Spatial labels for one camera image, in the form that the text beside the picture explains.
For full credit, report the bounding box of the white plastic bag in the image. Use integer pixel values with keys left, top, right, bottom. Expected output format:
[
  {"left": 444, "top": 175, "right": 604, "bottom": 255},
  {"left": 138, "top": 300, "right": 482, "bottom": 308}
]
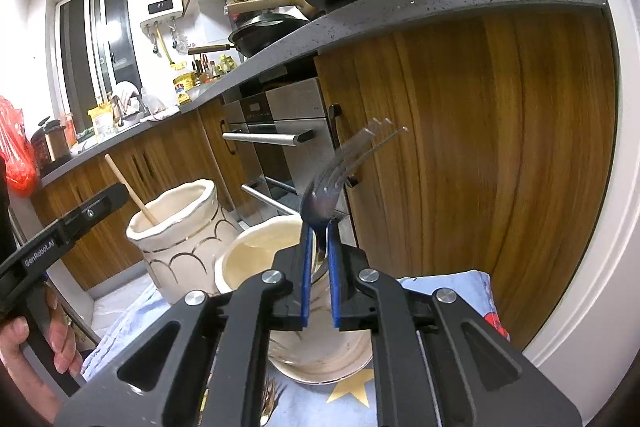
[{"left": 141, "top": 88, "right": 179, "bottom": 121}]

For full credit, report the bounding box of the sliding window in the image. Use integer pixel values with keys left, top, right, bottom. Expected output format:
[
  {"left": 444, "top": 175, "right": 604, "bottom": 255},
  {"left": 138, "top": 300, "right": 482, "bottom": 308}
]
[{"left": 52, "top": 0, "right": 144, "bottom": 124}]

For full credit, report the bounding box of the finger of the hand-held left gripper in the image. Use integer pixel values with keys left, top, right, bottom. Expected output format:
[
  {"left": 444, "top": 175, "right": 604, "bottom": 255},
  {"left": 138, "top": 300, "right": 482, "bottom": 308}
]
[{"left": 54, "top": 183, "right": 130, "bottom": 254}]

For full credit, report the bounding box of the black wok with lid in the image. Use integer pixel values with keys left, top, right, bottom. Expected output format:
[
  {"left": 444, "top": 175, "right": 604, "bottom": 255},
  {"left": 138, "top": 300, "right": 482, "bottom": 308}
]
[{"left": 187, "top": 12, "right": 311, "bottom": 58}]

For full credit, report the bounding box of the row of condiment bottles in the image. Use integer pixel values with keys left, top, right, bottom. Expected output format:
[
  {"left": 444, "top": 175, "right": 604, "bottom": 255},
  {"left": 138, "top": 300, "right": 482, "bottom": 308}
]
[{"left": 192, "top": 56, "right": 237, "bottom": 86}]

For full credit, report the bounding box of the white cloth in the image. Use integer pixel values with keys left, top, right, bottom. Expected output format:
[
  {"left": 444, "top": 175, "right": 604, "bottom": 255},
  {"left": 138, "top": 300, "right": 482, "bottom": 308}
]
[{"left": 111, "top": 82, "right": 144, "bottom": 118}]

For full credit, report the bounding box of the blue printed cloth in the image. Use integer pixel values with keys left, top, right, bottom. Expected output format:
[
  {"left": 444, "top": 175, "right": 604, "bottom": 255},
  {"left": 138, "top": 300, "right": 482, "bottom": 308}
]
[{"left": 80, "top": 269, "right": 511, "bottom": 427}]

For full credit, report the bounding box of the brown pan with wooden handle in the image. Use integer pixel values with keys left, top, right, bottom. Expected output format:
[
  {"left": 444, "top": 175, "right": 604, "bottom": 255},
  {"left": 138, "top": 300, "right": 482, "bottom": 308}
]
[{"left": 226, "top": 0, "right": 322, "bottom": 20}]

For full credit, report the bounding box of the wooden stick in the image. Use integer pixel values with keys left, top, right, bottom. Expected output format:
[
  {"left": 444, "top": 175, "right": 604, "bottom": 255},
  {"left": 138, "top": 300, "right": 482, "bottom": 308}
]
[{"left": 104, "top": 154, "right": 161, "bottom": 227}]

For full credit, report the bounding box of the stainless steel built-in oven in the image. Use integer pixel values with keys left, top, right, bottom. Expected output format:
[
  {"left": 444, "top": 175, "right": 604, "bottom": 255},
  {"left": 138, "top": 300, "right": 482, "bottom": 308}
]
[{"left": 220, "top": 77, "right": 362, "bottom": 229}]

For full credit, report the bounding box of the dark brown cooking pot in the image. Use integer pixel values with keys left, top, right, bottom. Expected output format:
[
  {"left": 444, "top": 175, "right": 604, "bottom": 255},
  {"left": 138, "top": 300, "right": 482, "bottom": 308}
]
[{"left": 31, "top": 117, "right": 71, "bottom": 166}]

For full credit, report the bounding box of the yellow oil bottle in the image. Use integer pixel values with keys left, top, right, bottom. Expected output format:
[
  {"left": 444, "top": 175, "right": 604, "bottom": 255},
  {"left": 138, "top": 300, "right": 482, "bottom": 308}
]
[{"left": 172, "top": 74, "right": 197, "bottom": 106}]

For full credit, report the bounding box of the cream ceramic utensil holder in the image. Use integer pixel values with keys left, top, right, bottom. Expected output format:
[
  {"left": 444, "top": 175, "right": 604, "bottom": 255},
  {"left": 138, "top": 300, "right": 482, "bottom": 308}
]
[
  {"left": 126, "top": 179, "right": 241, "bottom": 305},
  {"left": 214, "top": 214, "right": 376, "bottom": 385}
]

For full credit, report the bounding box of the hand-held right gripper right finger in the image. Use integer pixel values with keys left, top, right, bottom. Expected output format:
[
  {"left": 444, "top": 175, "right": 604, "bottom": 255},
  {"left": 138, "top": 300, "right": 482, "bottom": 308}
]
[{"left": 326, "top": 218, "right": 584, "bottom": 427}]

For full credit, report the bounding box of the metal fork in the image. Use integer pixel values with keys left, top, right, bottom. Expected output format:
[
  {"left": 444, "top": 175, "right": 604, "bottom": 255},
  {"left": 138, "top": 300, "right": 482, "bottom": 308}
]
[{"left": 300, "top": 117, "right": 410, "bottom": 283}]

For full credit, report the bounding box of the person's left hand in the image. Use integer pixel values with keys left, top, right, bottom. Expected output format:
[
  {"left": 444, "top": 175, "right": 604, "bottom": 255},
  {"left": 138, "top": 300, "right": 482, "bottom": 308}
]
[{"left": 0, "top": 285, "right": 85, "bottom": 425}]

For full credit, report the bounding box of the red plastic bag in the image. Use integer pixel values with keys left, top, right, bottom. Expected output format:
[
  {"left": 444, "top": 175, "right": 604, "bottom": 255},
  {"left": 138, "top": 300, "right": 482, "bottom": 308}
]
[{"left": 0, "top": 96, "right": 40, "bottom": 198}]

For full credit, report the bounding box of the yellow food packet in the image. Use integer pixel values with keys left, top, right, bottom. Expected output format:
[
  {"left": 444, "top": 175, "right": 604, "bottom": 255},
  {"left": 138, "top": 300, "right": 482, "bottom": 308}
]
[{"left": 87, "top": 104, "right": 116, "bottom": 140}]

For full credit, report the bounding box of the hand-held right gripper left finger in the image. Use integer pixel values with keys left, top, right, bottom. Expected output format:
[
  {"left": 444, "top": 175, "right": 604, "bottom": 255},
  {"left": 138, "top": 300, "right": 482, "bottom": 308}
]
[{"left": 54, "top": 221, "right": 316, "bottom": 427}]

